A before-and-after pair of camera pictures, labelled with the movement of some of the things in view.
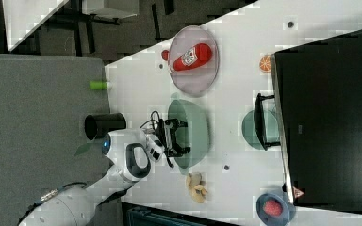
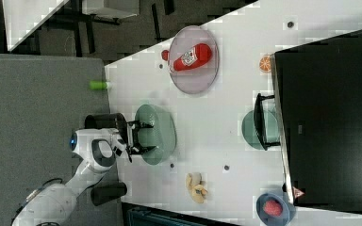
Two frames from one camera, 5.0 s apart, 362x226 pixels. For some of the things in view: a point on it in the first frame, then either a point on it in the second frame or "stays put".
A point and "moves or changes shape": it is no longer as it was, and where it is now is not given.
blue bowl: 286,217 stays put
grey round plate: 198,79 stays put
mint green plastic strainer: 195,135 moves or changes shape
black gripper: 166,135 -> 137,149
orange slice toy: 265,63 stays put
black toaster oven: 325,116 stays put
